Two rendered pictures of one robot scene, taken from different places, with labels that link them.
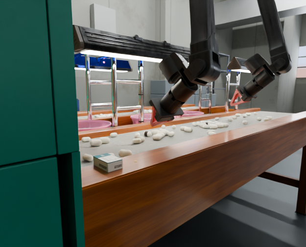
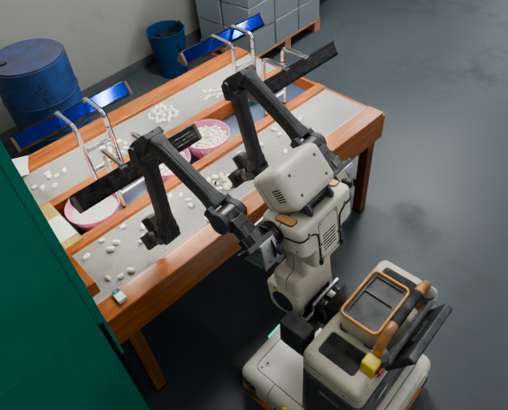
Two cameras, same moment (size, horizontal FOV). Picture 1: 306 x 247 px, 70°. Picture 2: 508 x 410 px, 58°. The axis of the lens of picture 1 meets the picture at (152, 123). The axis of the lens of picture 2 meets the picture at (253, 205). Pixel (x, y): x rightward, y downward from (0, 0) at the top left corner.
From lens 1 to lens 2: 1.60 m
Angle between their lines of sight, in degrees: 37
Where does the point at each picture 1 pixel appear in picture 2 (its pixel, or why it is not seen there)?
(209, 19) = (163, 215)
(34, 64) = (83, 311)
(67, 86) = (94, 309)
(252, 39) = not seen: outside the picture
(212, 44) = (169, 227)
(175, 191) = (162, 294)
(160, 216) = (155, 307)
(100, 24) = not seen: outside the picture
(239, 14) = not seen: outside the picture
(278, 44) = (251, 158)
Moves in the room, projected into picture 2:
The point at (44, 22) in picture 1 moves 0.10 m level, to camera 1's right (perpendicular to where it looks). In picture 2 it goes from (81, 301) to (110, 299)
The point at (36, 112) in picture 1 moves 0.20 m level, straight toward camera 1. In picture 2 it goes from (88, 320) to (104, 367)
